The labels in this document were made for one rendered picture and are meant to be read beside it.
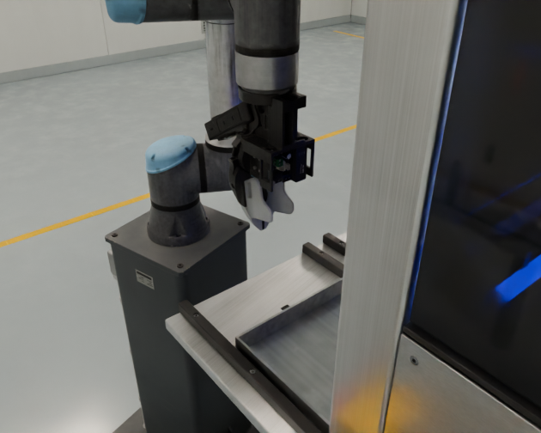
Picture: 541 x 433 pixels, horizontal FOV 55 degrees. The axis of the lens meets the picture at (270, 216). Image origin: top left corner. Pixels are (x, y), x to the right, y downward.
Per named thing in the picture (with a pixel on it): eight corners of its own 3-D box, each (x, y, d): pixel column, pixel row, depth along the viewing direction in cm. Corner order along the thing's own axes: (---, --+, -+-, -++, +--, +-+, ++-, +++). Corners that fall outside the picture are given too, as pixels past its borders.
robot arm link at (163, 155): (149, 185, 129) (142, 133, 122) (203, 180, 131) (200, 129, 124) (148, 209, 118) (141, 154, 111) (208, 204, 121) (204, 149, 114)
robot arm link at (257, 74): (221, 48, 62) (276, 38, 66) (223, 86, 64) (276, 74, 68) (261, 61, 57) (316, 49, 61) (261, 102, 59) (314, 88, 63)
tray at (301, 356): (528, 405, 73) (534, 388, 72) (411, 525, 59) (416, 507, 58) (350, 287, 96) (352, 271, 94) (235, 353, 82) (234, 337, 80)
